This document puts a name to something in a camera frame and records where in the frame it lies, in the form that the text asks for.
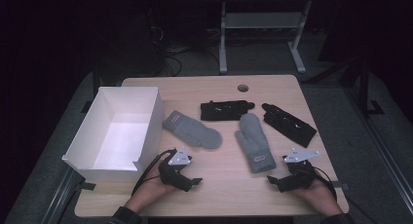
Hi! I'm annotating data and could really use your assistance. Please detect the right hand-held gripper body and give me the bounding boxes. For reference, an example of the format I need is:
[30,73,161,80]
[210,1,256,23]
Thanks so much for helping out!
[275,147,321,193]

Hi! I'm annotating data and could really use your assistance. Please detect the person's right hand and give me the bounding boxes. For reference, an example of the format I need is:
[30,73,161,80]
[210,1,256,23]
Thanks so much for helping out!
[289,178,344,217]

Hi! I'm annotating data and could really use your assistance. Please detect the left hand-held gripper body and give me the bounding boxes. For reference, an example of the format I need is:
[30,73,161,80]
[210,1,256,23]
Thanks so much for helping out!
[158,146,195,193]

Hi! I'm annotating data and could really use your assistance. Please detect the grey knit mitten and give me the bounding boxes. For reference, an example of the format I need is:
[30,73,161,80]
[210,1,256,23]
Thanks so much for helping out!
[162,110,224,150]
[234,112,278,174]

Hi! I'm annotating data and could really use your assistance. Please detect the white cardboard box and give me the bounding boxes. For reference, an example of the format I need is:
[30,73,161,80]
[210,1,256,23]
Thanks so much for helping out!
[61,86,165,183]

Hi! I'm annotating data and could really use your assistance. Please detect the person's left hand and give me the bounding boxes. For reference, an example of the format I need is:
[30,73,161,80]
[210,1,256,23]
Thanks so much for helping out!
[124,161,179,215]

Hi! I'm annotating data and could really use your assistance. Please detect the black metal stand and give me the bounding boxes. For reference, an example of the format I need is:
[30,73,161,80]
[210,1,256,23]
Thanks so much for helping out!
[301,53,386,117]

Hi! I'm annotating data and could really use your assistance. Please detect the grey tape strip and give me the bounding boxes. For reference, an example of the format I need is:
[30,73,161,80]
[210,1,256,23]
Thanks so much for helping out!
[330,181,351,191]

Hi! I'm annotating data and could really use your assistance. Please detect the aluminium rail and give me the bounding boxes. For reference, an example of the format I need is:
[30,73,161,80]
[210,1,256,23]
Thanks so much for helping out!
[343,86,413,207]
[41,167,84,224]

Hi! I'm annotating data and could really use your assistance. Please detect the black glove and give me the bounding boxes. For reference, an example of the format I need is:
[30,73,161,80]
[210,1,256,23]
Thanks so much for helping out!
[200,99,256,122]
[261,102,318,149]

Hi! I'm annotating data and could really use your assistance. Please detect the black floor cables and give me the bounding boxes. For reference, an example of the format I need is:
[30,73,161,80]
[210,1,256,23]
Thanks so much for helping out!
[147,6,222,77]

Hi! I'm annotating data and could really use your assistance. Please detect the white metal frame table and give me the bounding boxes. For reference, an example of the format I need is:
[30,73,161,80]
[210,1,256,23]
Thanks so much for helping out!
[206,0,359,76]

